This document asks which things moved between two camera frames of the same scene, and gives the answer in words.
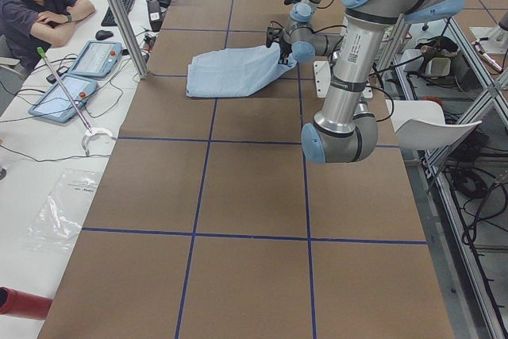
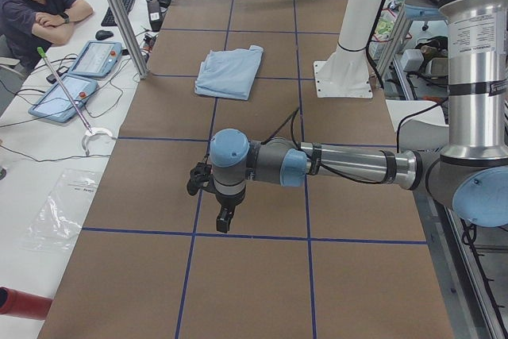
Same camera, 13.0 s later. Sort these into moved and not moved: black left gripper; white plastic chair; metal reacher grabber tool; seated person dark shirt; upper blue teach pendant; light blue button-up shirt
Moved: light blue button-up shirt; black left gripper
Not moved: metal reacher grabber tool; white plastic chair; upper blue teach pendant; seated person dark shirt
